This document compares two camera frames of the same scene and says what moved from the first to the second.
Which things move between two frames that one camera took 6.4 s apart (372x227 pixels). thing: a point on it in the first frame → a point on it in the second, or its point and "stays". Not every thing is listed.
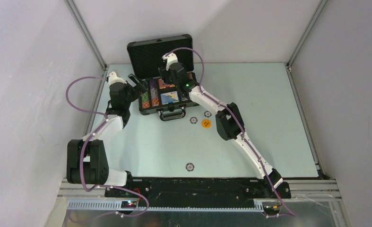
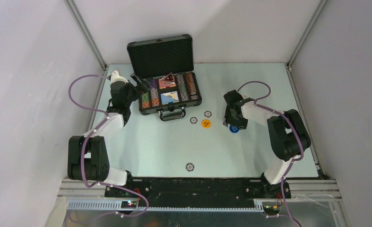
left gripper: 140,85 stays
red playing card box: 162,84 stays
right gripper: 164,73 → 228,119
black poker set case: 145,58 stays
